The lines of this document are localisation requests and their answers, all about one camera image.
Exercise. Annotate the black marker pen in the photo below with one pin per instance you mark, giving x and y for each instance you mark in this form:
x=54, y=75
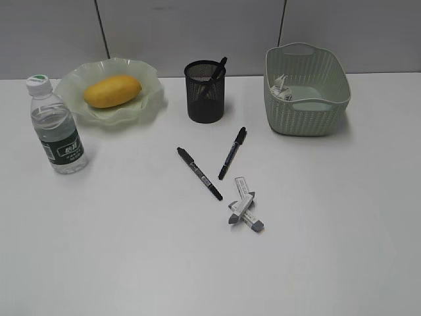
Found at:
x=236, y=144
x=214, y=76
x=199, y=173

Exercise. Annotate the waste paper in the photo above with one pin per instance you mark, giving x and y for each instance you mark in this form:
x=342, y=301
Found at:
x=280, y=90

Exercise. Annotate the yellow mango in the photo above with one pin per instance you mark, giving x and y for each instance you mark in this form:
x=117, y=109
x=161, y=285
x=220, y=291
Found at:
x=112, y=92

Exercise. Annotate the clear water bottle green label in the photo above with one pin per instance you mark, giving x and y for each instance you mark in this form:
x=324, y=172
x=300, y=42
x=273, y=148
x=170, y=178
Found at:
x=55, y=127

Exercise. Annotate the grey white eraser upper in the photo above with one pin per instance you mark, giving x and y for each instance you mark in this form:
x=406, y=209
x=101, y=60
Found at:
x=239, y=209

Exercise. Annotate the grey white eraser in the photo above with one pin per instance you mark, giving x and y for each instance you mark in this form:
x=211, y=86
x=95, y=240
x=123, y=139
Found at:
x=239, y=209
x=243, y=188

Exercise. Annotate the grey white eraser lower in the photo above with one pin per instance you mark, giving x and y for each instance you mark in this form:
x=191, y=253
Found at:
x=243, y=188

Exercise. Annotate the black mesh pen holder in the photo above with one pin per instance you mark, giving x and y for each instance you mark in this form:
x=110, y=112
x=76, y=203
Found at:
x=211, y=108

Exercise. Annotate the pale green woven plastic basket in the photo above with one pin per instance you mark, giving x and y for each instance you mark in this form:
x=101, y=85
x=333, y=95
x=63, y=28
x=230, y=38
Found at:
x=320, y=90

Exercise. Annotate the pale green wavy glass plate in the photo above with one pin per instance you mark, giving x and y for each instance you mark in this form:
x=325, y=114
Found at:
x=72, y=86

